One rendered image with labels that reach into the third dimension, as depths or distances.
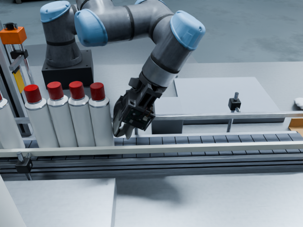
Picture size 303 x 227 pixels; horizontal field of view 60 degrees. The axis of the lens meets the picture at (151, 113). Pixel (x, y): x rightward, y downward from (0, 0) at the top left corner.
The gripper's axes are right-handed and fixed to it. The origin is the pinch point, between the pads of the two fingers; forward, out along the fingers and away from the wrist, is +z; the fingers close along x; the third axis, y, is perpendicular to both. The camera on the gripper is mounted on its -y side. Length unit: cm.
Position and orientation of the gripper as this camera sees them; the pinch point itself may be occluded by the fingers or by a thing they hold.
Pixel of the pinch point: (117, 131)
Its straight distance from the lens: 72.9
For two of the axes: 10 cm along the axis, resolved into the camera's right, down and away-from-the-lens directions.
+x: 8.7, 3.8, 3.2
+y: 0.4, 5.9, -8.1
